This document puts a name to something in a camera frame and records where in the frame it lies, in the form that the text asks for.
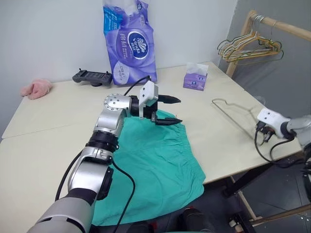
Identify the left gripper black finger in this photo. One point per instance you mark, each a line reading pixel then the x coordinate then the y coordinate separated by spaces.
pixel 171 99
pixel 168 121

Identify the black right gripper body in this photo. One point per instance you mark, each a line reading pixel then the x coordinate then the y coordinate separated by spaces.
pixel 264 128

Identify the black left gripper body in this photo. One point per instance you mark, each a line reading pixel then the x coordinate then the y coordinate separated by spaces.
pixel 149 112

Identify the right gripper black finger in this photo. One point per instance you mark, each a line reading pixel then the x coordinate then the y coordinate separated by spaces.
pixel 265 139

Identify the green cloth shorts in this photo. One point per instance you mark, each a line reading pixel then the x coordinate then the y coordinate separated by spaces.
pixel 158 157

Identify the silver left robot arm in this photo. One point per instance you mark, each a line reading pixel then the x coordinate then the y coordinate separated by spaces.
pixel 85 170

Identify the purple tissue box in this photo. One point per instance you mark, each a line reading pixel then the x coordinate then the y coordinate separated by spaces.
pixel 194 81

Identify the black table leg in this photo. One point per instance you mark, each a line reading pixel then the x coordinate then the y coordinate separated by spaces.
pixel 252 179

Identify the blue purple tissue pack bag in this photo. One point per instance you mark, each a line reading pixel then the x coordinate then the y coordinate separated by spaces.
pixel 133 48

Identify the grey handheld remote controller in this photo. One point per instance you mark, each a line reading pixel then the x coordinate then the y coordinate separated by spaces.
pixel 93 77

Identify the dark rounded shape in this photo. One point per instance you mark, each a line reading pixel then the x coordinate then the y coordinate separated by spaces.
pixel 194 221

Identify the wooden clothes rack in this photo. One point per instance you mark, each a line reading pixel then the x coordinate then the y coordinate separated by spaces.
pixel 291 27

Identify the pink plush cloth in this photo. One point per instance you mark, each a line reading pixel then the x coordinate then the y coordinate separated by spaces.
pixel 36 88

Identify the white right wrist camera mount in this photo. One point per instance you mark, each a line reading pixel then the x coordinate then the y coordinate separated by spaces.
pixel 269 117

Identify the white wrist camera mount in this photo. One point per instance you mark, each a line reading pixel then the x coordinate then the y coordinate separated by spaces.
pixel 149 94
pixel 269 117

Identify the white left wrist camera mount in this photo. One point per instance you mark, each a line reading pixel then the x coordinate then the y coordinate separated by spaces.
pixel 149 94

